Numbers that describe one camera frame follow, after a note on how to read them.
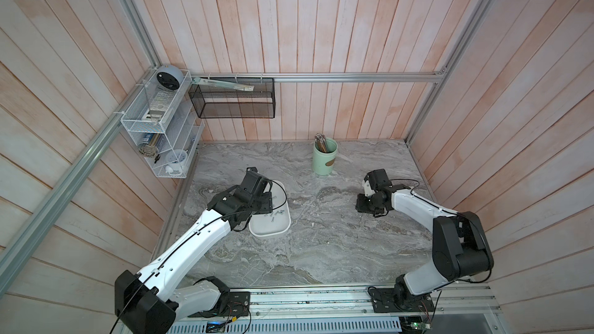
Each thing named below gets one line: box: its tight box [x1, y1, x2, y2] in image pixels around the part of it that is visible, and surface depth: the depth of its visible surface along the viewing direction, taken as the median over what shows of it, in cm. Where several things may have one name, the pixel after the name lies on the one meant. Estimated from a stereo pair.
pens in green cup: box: [314, 132, 328, 153], surface depth 100 cm
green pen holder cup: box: [312, 136, 338, 176], surface depth 103 cm
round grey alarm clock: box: [156, 64, 185, 91], surface depth 83 cm
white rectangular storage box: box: [249, 180, 291, 237], surface depth 93 cm
